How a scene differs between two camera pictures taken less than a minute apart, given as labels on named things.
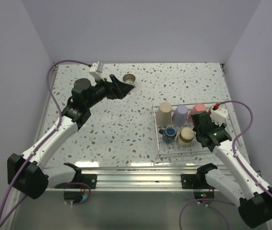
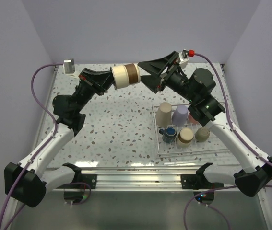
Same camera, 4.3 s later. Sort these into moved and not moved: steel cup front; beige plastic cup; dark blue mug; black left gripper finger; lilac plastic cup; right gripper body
Moved: right gripper body; black left gripper finger
Not moved: steel cup front; beige plastic cup; lilac plastic cup; dark blue mug
